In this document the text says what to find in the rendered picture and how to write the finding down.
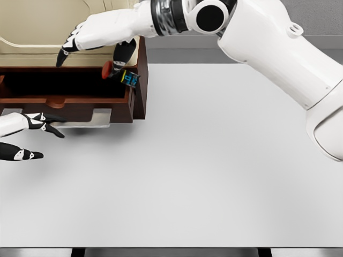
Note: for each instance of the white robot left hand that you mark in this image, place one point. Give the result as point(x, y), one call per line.
point(16, 121)

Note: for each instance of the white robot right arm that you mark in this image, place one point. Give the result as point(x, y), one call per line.
point(270, 53)

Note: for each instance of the beige and brown cabinet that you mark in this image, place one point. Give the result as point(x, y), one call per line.
point(29, 29)

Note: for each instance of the red button black switch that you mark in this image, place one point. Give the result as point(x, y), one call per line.
point(129, 79)

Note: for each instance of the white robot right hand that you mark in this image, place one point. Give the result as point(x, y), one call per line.
point(104, 29)

